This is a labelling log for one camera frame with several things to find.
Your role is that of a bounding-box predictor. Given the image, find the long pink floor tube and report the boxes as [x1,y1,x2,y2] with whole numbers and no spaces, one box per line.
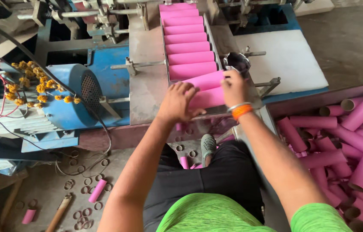
[88,179,107,203]

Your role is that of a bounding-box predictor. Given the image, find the wooden stick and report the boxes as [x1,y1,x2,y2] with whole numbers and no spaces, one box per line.
[45,194,73,232]

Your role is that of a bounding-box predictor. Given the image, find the grey rubber shoe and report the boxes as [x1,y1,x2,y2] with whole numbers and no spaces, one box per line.
[200,134,217,167]

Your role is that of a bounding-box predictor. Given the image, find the thick black cable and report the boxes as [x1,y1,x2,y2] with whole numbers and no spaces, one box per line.
[0,6,112,155]

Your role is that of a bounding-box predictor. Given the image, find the heap of pink finished cores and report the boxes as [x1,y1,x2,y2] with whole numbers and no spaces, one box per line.
[276,90,363,232]

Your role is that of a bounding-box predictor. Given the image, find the silver bangle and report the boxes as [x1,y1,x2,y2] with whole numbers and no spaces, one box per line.
[227,102,252,113]

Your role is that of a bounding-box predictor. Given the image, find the row of pink paper rolls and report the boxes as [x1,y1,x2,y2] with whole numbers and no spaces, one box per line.
[159,3,218,81]

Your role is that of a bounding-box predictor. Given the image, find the scattered brown cardboard rings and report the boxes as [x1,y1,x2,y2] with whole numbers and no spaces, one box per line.
[14,150,114,231]

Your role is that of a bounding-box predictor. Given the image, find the metal guide rod with clamp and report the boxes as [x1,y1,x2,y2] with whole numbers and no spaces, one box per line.
[111,57,166,76]

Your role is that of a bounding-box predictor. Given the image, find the person's left hand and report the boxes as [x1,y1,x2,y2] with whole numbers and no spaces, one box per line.
[156,81,207,125]

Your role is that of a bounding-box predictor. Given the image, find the thin red wires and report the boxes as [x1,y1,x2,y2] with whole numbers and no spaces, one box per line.
[0,72,29,119]

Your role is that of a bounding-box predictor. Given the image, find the person's right hand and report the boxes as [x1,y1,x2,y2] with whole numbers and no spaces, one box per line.
[220,69,250,108]

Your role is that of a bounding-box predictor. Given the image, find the black trousers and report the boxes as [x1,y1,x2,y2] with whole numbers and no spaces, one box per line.
[143,140,265,232]

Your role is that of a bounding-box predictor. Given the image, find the white flat board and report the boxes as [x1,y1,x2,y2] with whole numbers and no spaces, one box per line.
[234,30,329,96]

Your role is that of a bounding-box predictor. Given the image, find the pink cardboard tube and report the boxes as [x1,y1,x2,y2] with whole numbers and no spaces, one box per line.
[188,86,226,109]
[183,70,226,92]

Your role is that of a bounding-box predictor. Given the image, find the blue electric motor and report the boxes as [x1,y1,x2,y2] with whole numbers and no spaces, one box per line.
[41,63,104,130]

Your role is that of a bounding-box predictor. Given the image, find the short pink floor tube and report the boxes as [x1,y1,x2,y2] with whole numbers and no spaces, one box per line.
[21,209,37,225]

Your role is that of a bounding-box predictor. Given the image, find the orange thread bracelet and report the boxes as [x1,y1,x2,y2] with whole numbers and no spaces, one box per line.
[231,104,254,121]

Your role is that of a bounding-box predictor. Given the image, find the white finned housing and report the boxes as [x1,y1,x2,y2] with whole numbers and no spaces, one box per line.
[0,98,59,140]

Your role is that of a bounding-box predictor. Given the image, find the yellow marigold garland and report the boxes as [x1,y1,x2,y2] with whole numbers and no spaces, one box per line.
[5,61,82,109]

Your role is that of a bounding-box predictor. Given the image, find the grey metal feed tray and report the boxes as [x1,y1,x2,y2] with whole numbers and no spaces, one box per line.
[159,13,264,120]

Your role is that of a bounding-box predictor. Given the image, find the green shirt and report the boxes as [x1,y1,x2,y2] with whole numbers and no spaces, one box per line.
[156,193,353,232]

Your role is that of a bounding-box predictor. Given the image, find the blue steel machine frame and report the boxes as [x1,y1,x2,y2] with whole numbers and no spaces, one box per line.
[21,0,301,153]

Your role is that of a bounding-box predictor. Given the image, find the small steel bowl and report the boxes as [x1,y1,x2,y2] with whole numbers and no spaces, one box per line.
[223,52,251,74]

